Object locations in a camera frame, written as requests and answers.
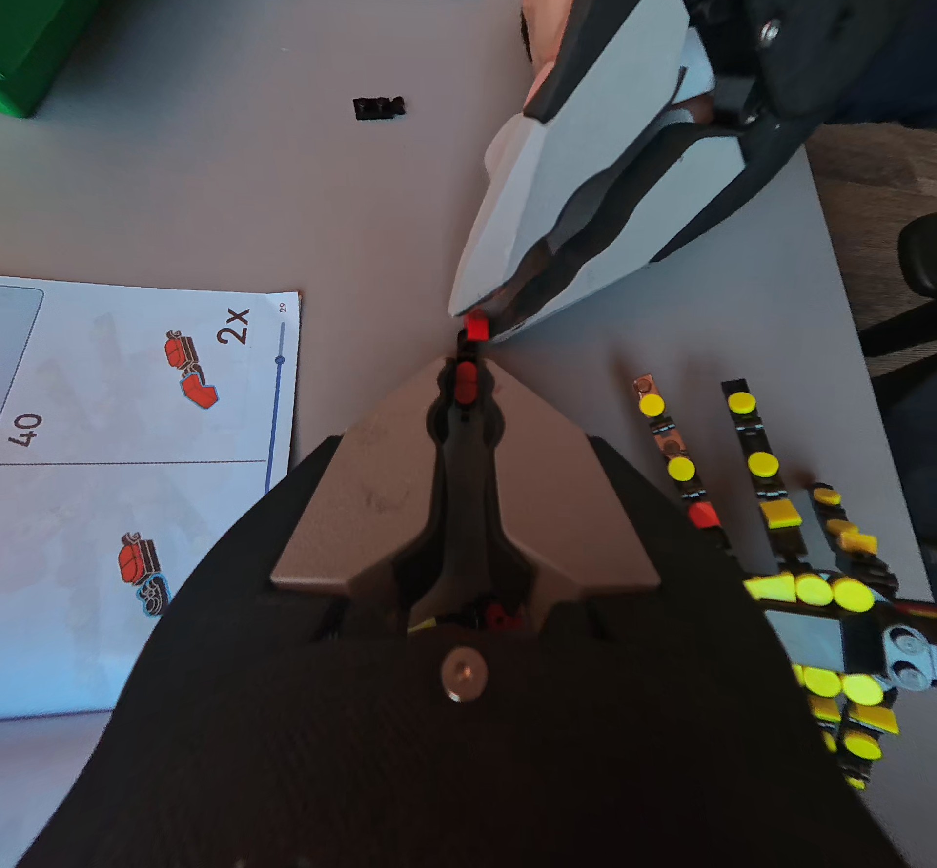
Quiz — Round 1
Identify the black office chair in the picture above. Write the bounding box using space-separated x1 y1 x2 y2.
856 212 937 380

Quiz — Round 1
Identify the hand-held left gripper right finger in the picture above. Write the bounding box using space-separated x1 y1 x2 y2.
485 358 662 599

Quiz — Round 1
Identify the person's dark blue clothing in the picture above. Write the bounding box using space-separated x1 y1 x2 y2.
831 4 937 126

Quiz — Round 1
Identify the black yellow lego model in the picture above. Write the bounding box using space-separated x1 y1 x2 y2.
631 372 937 793

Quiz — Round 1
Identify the person's right hand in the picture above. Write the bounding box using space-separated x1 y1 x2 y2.
521 0 609 105

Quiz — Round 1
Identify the green plastic box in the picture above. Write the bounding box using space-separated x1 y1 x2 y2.
0 0 151 119

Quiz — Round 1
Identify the open lego instruction booklet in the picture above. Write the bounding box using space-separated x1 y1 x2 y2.
0 275 302 721

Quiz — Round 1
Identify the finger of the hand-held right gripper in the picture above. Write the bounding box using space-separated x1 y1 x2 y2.
485 138 749 343
448 0 715 321

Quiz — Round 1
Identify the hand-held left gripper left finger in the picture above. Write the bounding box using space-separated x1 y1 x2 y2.
269 357 449 597

